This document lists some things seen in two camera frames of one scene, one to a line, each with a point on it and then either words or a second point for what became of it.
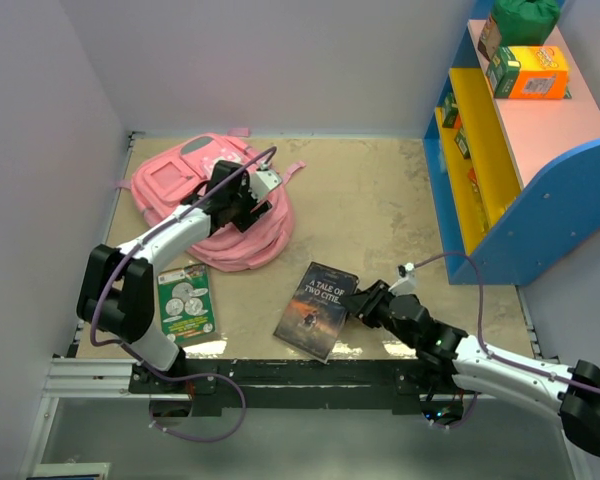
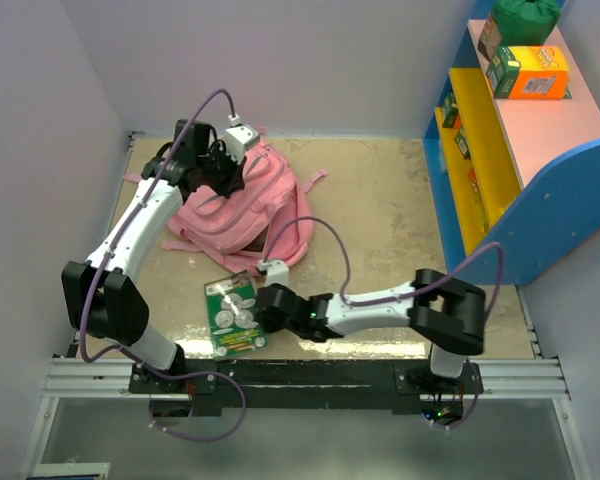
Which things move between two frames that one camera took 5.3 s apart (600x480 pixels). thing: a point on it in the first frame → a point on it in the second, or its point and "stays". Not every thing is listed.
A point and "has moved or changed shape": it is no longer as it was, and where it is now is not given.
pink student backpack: x=162 y=179 has moved or changed shape
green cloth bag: x=525 y=22 stays
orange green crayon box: x=529 y=72 stays
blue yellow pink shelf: x=517 y=183 stays
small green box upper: x=450 y=110 stays
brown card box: x=490 y=40 stays
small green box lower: x=461 y=143 stays
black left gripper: x=253 y=211 → x=235 y=180
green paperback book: x=186 y=302 → x=231 y=304
